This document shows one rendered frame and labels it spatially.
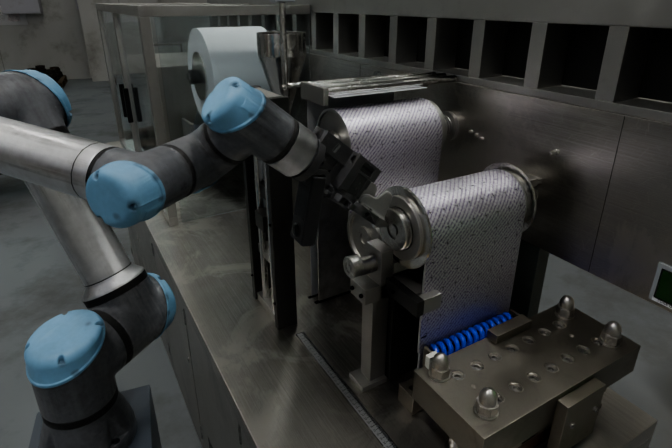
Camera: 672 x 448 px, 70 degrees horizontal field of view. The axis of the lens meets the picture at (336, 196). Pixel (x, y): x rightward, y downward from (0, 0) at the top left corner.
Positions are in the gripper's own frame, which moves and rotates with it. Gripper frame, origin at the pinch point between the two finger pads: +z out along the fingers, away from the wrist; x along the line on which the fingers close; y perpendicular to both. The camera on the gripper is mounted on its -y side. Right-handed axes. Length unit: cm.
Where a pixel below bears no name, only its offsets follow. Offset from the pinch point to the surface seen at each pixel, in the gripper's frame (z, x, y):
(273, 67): -4, 66, 21
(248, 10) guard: -10, 94, 34
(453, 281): 15.5, -8.2, -1.1
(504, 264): 25.8, -8.2, 7.0
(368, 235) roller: 7.4, 8.2, -2.8
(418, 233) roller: 2.2, -7.1, 2.3
